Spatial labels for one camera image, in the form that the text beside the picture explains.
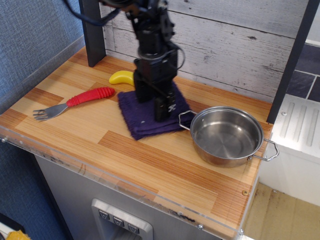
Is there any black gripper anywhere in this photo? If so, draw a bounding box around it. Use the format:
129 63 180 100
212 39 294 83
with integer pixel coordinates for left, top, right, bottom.
133 49 178 122

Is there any purple rag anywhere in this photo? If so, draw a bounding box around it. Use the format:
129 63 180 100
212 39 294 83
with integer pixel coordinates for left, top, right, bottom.
117 83 195 140

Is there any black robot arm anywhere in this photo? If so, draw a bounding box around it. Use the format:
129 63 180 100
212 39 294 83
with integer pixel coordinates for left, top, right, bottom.
64 0 181 122

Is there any yellow toy banana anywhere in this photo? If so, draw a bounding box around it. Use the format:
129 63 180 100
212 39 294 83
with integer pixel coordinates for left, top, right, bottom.
108 70 135 87

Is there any silver steel pot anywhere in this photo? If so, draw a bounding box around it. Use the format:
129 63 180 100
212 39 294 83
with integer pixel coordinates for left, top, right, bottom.
178 106 280 168

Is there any clear acrylic edge guard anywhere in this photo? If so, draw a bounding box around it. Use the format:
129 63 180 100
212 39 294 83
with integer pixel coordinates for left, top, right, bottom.
0 119 259 240

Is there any grey dispenser button panel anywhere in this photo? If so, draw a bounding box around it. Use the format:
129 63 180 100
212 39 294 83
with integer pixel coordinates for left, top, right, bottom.
91 198 154 240

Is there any white ribbed sink drainboard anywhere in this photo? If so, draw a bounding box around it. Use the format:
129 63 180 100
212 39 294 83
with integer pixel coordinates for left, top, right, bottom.
271 94 320 158

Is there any yellow object bottom left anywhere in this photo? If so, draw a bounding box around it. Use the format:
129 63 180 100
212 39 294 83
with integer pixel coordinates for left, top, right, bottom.
6 230 31 240

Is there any red handled toy fork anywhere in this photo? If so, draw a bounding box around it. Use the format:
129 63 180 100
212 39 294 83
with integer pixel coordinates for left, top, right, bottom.
33 87 116 121

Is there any dark right support post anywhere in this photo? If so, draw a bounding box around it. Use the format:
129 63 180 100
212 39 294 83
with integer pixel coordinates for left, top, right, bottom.
266 0 315 124

